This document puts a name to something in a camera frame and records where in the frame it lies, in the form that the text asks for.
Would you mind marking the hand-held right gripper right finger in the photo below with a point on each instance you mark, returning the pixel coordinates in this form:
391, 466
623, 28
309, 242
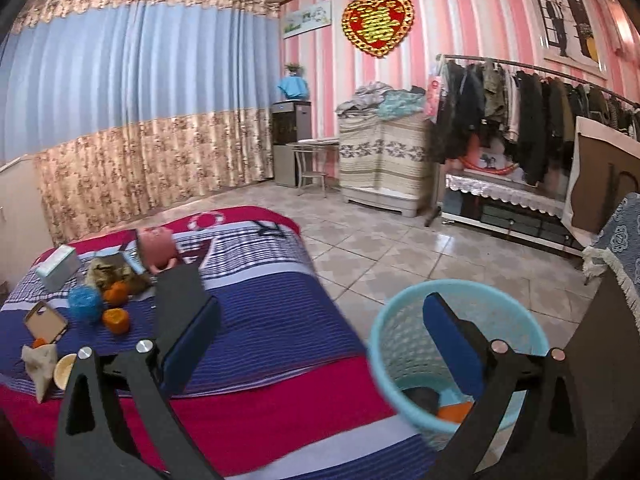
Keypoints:
450, 345

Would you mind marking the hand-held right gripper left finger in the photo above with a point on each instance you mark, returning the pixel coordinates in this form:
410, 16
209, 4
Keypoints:
192, 342

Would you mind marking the light blue mesh wastebasket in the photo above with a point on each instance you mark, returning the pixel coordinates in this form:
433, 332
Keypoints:
405, 345

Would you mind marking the brown paper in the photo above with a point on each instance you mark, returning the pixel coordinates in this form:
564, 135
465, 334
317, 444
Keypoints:
40, 365

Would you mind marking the dark crumpled item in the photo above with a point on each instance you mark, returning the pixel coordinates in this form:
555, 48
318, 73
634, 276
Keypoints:
422, 397

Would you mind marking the orange peel piece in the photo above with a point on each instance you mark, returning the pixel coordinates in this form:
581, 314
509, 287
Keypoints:
455, 411

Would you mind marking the orange peel half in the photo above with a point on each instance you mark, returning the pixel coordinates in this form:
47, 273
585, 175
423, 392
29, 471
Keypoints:
117, 293
116, 321

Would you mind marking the olive snack bag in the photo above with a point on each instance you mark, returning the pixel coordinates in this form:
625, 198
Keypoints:
112, 272

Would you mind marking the blue mesh scrubber ball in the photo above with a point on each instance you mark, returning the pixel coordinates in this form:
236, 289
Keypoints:
85, 302

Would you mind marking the round beige lid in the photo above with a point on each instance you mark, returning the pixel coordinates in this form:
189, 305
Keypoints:
65, 370

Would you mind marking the low dark cabinet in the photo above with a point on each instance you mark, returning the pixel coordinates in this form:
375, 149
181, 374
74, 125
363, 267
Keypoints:
505, 222

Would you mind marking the small orange peel bit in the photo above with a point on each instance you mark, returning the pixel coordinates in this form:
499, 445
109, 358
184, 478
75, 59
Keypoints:
40, 344

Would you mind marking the teal cardboard box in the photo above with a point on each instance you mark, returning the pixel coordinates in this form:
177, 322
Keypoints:
57, 265

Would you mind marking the dark brown furniture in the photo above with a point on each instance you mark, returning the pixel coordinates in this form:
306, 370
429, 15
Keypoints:
610, 360

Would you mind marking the white lace cloth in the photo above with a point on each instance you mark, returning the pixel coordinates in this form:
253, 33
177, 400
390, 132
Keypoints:
500, 187

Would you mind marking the red plastic basin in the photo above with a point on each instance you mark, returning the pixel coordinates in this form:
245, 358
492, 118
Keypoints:
492, 166

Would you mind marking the blue floral lace cloth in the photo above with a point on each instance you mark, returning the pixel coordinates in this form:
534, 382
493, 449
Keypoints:
620, 240

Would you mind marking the beige low cabinet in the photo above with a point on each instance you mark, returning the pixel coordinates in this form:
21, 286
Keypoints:
15, 210

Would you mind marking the brown white framed board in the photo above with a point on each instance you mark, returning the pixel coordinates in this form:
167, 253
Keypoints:
595, 170

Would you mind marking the grey water dispenser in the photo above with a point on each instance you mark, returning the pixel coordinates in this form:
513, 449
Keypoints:
287, 130

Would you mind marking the small folding table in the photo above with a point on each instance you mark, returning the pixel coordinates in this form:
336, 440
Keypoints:
315, 143

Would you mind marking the row of hanging clothes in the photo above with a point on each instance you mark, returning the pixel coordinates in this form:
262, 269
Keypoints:
530, 110

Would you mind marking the pile of folded clothes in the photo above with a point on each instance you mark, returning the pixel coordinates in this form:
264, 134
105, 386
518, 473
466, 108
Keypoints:
395, 102

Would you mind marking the pink plastic bag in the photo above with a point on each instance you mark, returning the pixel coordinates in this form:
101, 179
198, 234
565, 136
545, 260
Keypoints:
434, 95

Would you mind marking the blue and floral curtain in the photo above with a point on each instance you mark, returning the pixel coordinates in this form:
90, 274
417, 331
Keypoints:
150, 85

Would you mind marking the blue cloth bundle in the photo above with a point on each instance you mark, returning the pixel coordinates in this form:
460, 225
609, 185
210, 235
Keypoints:
294, 87

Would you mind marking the metal clothes rack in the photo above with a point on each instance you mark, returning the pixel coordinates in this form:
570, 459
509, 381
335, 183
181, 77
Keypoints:
500, 61

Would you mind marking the small potted plant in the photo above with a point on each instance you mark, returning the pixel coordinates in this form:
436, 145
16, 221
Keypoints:
292, 67

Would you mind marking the red gold heart decoration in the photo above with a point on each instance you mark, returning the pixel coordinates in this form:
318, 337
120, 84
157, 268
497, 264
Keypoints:
377, 22

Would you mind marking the metal frame stool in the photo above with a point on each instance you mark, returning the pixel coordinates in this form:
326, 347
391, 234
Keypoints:
312, 176

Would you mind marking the silhouette wall poster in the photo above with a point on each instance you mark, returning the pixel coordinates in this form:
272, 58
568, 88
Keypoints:
560, 20

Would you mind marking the landscape wall picture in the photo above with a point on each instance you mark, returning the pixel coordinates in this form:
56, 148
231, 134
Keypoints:
307, 17

